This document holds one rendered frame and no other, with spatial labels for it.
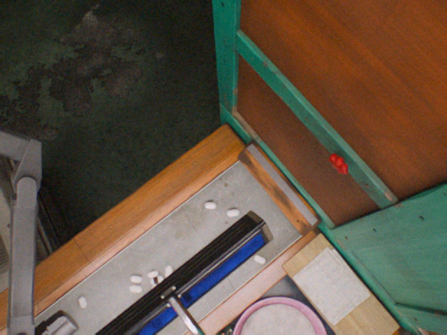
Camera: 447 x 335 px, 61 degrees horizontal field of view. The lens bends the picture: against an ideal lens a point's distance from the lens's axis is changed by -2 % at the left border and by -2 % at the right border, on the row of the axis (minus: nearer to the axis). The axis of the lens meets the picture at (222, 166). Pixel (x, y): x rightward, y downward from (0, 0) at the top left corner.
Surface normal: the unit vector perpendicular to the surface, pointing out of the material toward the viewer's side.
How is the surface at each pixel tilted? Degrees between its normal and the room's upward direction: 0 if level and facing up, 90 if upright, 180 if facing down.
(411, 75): 90
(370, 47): 90
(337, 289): 0
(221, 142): 0
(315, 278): 0
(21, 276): 39
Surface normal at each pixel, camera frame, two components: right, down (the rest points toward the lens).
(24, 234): 0.57, 0.18
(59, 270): -0.02, -0.25
